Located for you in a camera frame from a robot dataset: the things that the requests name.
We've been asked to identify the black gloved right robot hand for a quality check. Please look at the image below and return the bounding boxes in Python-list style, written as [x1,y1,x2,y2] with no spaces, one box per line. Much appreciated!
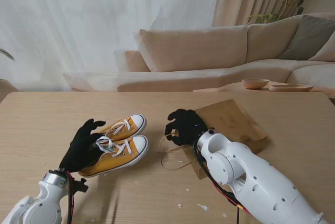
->
[164,108,209,147]

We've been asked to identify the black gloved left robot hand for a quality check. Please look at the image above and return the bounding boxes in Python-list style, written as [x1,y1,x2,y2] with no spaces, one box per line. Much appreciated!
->
[59,118,107,174]

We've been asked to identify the yellow canvas sneaker white laces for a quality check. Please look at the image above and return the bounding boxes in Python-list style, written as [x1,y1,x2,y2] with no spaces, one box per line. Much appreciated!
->
[77,135,150,178]
[98,114,147,141]

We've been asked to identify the brown paper bag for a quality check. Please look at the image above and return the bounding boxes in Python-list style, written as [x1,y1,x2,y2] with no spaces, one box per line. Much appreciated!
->
[160,98,268,180]

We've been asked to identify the low wooden coffee table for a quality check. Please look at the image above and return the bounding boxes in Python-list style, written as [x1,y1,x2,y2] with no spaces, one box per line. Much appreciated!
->
[192,81,327,94]

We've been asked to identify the beige sectional sofa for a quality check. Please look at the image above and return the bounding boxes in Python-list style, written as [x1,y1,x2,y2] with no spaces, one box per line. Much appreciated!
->
[64,12,335,93]

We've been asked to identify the round wooden bowl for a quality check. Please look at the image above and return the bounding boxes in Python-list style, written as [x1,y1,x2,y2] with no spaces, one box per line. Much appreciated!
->
[241,78,270,90]

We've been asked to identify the brown plant pot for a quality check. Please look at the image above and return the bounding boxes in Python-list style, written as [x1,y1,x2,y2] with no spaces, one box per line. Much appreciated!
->
[0,79,20,104]

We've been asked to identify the shallow wooden dish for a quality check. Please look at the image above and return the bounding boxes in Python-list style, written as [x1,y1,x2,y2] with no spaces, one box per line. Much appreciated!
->
[269,83,315,93]

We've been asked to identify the single green plant leaf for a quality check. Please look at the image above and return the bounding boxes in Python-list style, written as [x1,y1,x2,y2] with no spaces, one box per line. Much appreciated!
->
[0,48,16,62]

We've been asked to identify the white sheer curtain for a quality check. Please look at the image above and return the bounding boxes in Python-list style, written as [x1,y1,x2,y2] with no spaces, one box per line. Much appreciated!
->
[0,0,223,93]

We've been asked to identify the grey sofa cushion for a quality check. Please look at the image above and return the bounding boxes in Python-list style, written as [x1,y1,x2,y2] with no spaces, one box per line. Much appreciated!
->
[278,14,335,61]

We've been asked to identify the beige sofa cushion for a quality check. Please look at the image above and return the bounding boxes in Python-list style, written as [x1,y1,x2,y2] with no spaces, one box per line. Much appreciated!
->
[308,39,335,62]

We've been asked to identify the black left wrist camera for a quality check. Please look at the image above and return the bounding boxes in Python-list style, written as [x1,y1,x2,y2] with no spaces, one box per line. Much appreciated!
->
[72,177,89,194]

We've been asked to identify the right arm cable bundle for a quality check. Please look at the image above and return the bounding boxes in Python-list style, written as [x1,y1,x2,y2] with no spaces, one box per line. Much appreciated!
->
[193,142,252,224]

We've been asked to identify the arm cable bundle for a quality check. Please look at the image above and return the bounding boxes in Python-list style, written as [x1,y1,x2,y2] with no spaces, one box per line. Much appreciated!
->
[193,142,252,224]
[64,171,76,224]

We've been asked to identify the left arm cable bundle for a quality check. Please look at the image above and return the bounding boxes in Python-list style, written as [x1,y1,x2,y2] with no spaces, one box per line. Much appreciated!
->
[64,171,76,224]

